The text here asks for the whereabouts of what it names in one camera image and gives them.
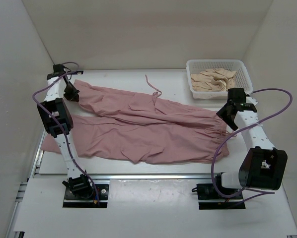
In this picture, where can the aluminium rail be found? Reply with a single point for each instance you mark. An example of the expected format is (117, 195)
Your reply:
(151, 176)
(35, 166)

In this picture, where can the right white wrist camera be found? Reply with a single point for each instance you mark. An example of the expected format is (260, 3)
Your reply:
(251, 100)

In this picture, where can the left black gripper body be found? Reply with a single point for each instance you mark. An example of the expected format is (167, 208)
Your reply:
(70, 92)

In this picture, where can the beige trousers in basket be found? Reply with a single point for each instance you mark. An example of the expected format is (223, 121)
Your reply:
(213, 80)

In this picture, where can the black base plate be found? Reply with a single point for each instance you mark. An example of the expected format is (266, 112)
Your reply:
(74, 201)
(209, 199)

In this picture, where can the pink trousers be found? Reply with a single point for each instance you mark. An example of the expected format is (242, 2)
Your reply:
(139, 127)

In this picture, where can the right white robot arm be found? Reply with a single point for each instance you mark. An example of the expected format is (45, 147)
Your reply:
(264, 165)

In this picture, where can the front aluminium rail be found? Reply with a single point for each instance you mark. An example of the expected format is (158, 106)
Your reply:
(151, 176)

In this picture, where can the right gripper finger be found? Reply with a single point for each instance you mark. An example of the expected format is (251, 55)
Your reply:
(225, 111)
(229, 120)

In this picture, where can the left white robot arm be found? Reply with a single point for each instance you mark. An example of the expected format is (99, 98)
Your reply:
(58, 123)

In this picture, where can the left aluminium rail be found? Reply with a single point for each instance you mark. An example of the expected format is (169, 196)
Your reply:
(35, 166)

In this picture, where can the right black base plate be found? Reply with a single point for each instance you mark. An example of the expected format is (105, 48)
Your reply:
(209, 199)

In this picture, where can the white plastic basket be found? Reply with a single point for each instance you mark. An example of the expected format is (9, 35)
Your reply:
(242, 79)

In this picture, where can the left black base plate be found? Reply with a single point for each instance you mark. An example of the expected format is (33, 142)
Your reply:
(74, 201)

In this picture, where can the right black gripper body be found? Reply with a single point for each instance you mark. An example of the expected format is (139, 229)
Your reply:
(224, 116)

